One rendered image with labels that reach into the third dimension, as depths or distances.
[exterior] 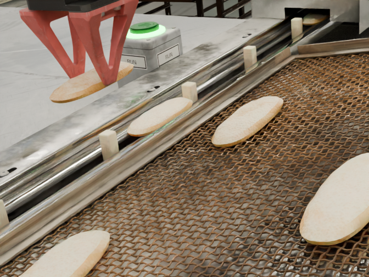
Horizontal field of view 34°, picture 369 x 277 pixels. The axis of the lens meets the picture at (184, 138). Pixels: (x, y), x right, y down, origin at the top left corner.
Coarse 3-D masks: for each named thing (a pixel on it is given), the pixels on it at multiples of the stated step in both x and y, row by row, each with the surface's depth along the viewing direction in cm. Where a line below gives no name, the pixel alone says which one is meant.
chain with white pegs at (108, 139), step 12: (300, 24) 89; (252, 48) 78; (276, 48) 87; (252, 60) 79; (240, 72) 79; (192, 84) 69; (192, 96) 69; (108, 132) 59; (108, 144) 58; (108, 156) 59; (0, 204) 49; (36, 204) 54; (0, 216) 49; (0, 228) 49
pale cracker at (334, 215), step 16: (352, 160) 36; (368, 160) 35; (336, 176) 34; (352, 176) 34; (368, 176) 33; (320, 192) 33; (336, 192) 32; (352, 192) 32; (368, 192) 32; (320, 208) 31; (336, 208) 31; (352, 208) 31; (368, 208) 31; (304, 224) 31; (320, 224) 30; (336, 224) 30; (352, 224) 30; (320, 240) 30; (336, 240) 29
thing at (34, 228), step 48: (288, 48) 67; (336, 48) 64; (240, 96) 58; (288, 96) 55; (144, 144) 48; (192, 144) 50; (240, 144) 46; (288, 144) 44; (96, 192) 44; (144, 192) 42; (240, 192) 38; (288, 192) 36; (0, 240) 38
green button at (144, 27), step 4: (136, 24) 82; (140, 24) 82; (144, 24) 81; (148, 24) 81; (152, 24) 81; (156, 24) 81; (132, 28) 80; (136, 28) 80; (140, 28) 80; (144, 28) 80; (148, 28) 80; (152, 28) 80; (156, 28) 80; (132, 32) 80; (136, 32) 80; (140, 32) 80; (144, 32) 79; (148, 32) 80
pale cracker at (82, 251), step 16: (80, 240) 35; (96, 240) 35; (48, 256) 34; (64, 256) 34; (80, 256) 34; (96, 256) 34; (32, 272) 33; (48, 272) 33; (64, 272) 32; (80, 272) 33
